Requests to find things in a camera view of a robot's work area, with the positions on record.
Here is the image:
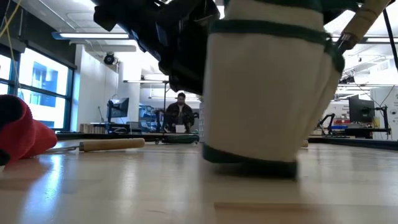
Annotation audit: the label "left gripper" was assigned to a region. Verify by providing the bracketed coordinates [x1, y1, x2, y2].
[136, 0, 221, 96]

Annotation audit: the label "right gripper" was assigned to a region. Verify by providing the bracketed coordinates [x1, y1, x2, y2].
[322, 7, 354, 25]

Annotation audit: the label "wooden handle garden trowel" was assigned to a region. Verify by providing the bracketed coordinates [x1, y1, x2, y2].
[336, 0, 391, 54]

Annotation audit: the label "white green canvas gardening bag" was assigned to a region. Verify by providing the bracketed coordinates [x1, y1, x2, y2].
[201, 0, 346, 180]

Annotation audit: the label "teal handled pruning shears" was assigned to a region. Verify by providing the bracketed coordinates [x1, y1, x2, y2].
[155, 133, 200, 145]

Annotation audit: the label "wooden handle hand rake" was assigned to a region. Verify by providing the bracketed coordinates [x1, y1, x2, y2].
[46, 138, 146, 154]

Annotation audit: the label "red black garden glove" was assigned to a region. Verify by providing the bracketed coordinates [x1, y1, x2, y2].
[0, 94, 58, 166]

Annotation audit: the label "ceiling light strip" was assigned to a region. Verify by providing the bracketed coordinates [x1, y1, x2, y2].
[123, 79, 170, 84]
[331, 36, 398, 44]
[52, 30, 131, 40]

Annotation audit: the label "person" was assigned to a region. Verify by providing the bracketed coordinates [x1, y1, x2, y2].
[164, 92, 195, 134]

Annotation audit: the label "computer monitor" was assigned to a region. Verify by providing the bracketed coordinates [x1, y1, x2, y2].
[348, 95, 376, 124]
[106, 97, 130, 124]

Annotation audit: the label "black desk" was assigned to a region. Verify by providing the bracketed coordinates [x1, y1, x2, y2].
[310, 126, 392, 139]

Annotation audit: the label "wooden crate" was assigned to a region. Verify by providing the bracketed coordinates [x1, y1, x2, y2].
[80, 123, 107, 134]

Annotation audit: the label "black cable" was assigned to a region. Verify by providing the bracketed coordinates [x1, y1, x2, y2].
[382, 8, 398, 73]

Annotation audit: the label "black wall camera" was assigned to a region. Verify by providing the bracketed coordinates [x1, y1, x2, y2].
[103, 52, 116, 66]

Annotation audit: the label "yellow cable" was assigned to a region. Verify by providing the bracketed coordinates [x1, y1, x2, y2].
[0, 0, 22, 91]

